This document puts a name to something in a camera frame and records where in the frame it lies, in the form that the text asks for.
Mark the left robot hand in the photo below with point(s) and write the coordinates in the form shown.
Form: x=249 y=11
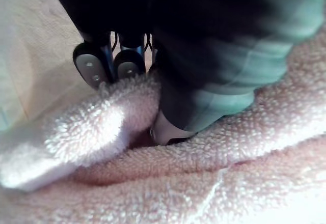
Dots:
x=193 y=43

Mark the pink terry towel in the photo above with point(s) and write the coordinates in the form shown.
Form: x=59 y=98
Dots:
x=178 y=178

